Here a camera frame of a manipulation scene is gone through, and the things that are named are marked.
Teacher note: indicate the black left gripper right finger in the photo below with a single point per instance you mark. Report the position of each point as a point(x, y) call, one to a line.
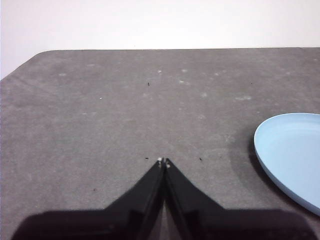
point(212, 222)

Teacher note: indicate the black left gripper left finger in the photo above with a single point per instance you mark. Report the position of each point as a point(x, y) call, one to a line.
point(120, 220)

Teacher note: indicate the light blue round plate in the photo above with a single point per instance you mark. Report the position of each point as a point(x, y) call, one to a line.
point(292, 150)

